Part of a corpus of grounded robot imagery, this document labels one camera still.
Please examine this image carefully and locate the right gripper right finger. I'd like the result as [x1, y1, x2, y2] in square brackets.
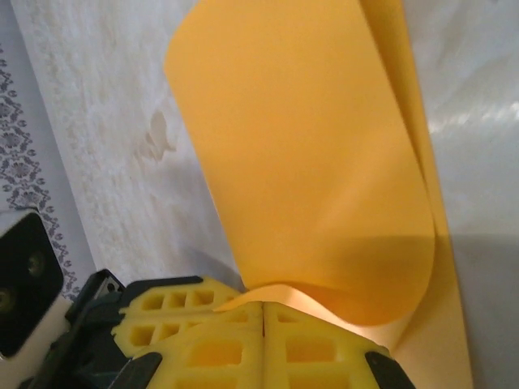
[263, 301, 413, 389]

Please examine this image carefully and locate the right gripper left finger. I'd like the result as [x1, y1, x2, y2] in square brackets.
[115, 301, 265, 389]

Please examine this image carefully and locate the orange cloth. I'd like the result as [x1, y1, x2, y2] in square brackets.
[164, 0, 475, 389]

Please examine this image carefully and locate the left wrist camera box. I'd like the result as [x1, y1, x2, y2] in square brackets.
[0, 209, 68, 361]

